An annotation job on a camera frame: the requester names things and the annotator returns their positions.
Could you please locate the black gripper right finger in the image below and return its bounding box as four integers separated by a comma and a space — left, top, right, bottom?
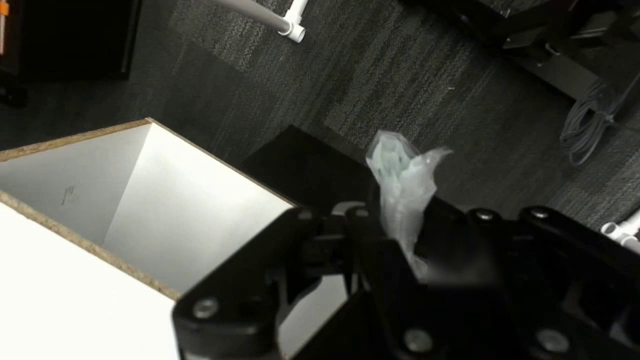
426, 199, 640, 360

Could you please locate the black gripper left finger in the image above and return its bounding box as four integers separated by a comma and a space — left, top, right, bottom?
172, 205, 429, 360

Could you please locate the clear plastic bag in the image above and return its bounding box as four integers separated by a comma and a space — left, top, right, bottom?
367, 129, 452, 282

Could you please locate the white cabinet with compartments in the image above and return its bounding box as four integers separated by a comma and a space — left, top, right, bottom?
0, 117, 291, 360

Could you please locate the white PVC pipe frame left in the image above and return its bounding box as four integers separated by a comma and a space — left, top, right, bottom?
601, 211, 640, 254

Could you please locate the white pvc pipe frame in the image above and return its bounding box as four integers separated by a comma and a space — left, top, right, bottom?
215, 0, 309, 44
601, 211, 640, 254

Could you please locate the grey cable bundle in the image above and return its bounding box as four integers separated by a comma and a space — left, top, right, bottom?
558, 78, 637, 167

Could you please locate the white PVC pipe frame right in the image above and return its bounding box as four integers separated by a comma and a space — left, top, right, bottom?
215, 0, 309, 44

